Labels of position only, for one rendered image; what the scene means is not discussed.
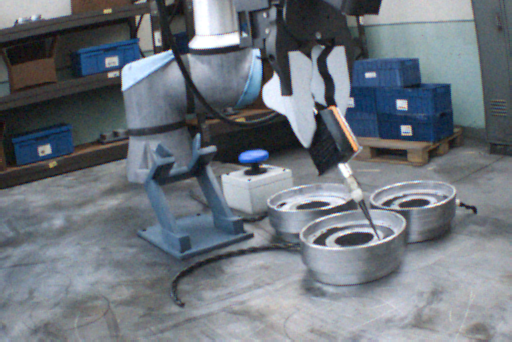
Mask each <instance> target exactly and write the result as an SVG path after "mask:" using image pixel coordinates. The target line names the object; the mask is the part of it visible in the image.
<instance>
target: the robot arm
mask: <svg viewBox="0 0 512 342"><path fill-rule="evenodd" d="M381 4H382V0H193V6H194V11H193V13H194V20H195V27H196V31H195V37H194V38H193V40H191V41H190V43H189V50H190V54H185V55H181V57H182V58H181V59H182V61H183V63H184V65H185V67H186V69H187V71H188V73H189V75H190V77H191V79H192V80H193V81H194V83H195V84H196V86H197V87H198V89H199V90H200V93H201V94H202V96H203V97H204V98H205V99H206V101H207V102H208V103H209V104H210V105H211V106H212V107H213V108H214V109H215V110H220V109H227V108H231V109H235V108H237V107H239V106H244V104H250V103H252V102H254V101H255V100H256V98H257V97H258V94H259V91H260V87H261V77H262V66H261V61H260V52H259V49H266V54H267V58H268V61H270V64H271V66H272V68H273V70H274V77H273V79H272V80H271V81H270V82H269V83H268V84H265V85H264V87H263V90H262V96H263V101H264V103H266V104H267V106H268V107H269V108H271V109H273V110H275V111H277V112H279V113H281V114H284V115H286V116H287V117H288V119H289V120H290V124H291V126H292V129H293V131H294V133H295V134H296V136H297V137H298V139H299V140H300V143H302V144H303V145H304V147H307V148H310V147H312V144H313V141H314V137H315V134H316V131H317V125H316V122H315V117H314V105H315V101H316V102H319V103H321V104H323V105H325V106H327V109H328V108H329V107H331V106H335V108H336V107H339V110H340V112H341V114H342V116H343V117H344V116H345V113H346V109H347V106H348V102H349V98H350V94H349V90H350V85H352V83H353V74H354V72H353V65H354V56H355V54H354V45H353V38H352V35H351V34H350V31H349V28H348V25H347V16H346V15H345V14H347V15H349V16H355V17H360V16H363V17H364V16H365V15H370V14H371V15H378V14H379V12H380V7H381ZM240 11H245V13H246V21H247V28H248V35H247V34H244V33H243V31H242V23H241V17H240ZM342 12H343V13H344V14H343V13H342ZM313 40H315V41H316V42H317V43H318V44H319V45H316V46H314V47H313V49H312V52H311V57H312V58H313V62H312V60H311V59H310V58H308V57H306V56H305V55H304V54H303V53H301V52H300V51H298V48H304V49H306V48H307V46H308V44H309V43H311V41H313ZM175 60H176V59H175V57H174V56H173V53H172V51H171V50H170V51H166V52H162V53H158V54H157V55H156V56H152V57H148V58H144V59H141V60H138V61H135V62H134V63H131V64H128V65H126V66H125V67H124V68H123V69H122V73H121V75H122V82H123V86H122V89H121V90H122V91H123V95H124V101H125V104H124V107H125V112H126V118H127V124H128V135H129V147H128V154H127V167H126V171H127V177H128V180H129V181H130V182H133V183H135V184H145V180H146V178H147V176H148V174H149V172H150V170H151V168H152V165H153V163H154V161H155V160H157V159H158V157H157V156H156V155H155V154H154V153H153V152H152V149H154V148H157V146H158V144H159V143H160V142H162V143H163V144H164V145H165V146H166V147H167V148H168V149H169V150H170V151H171V152H172V153H173V154H174V157H175V159H176V164H177V166H178V168H183V167H187V166H188V164H189V163H190V162H191V159H192V157H193V141H192V138H191V136H190V134H189V132H188V128H187V122H186V115H187V114H193V113H199V112H207V111H208V110H207V109H205V108H204V107H203V106H202V105H201V104H200V103H199V102H198V100H197V99H196V98H195V97H194V95H193V94H192V92H191V91H190V89H189V88H188V87H189V86H188V84H187V82H186V81H185V79H184V77H183V75H182V73H181V71H180V69H179V67H178V65H177V63H176V61H175ZM310 91H311V92H310ZM311 93H313V95H315V97H316V99H315V100H314V98H313V96H311Z"/></svg>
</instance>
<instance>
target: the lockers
mask: <svg viewBox="0 0 512 342"><path fill-rule="evenodd" d="M471 5H472V13H473V20H474V23H475V32H476V41H477V44H478V55H479V63H480V70H481V85H482V89H483V107H484V118H485V130H486V143H490V154H494V155H496V154H501V155H508V156H512V0H471ZM498 22H499V23H500V25H499V23H498ZM497 24H498V25H499V26H501V28H502V30H498V25H497Z"/></svg>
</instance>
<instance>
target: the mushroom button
mask: <svg viewBox="0 0 512 342"><path fill-rule="evenodd" d="M268 159H269V154H268V152H267V151H265V150H250V151H245V152H243V153H241V154H240V156H239V162H241V163H250V164H251V170H252V171H256V170H259V169H260V168H259V162H262V161H266V160H268Z"/></svg>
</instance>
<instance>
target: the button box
mask: <svg viewBox="0 0 512 342"><path fill-rule="evenodd" d="M259 168H260V169H259V170H256V171H252V170H251V168H246V169H242V170H239V171H235V172H231V173H226V174H223V175H221V176H222V184H223V191H224V197H225V201H226V203H228V205H229V207H231V208H234V209H237V210H240V211H243V212H247V213H249V214H252V215H253V214H256V213H260V212H263V211H267V210H268V207H267V201H268V199H269V198H270V197H271V196H272V195H273V194H275V193H277V192H279V191H282V190H286V189H290V188H293V181H292V171H291V170H290V169H285V168H279V167H274V166H269V165H263V164H262V165H259Z"/></svg>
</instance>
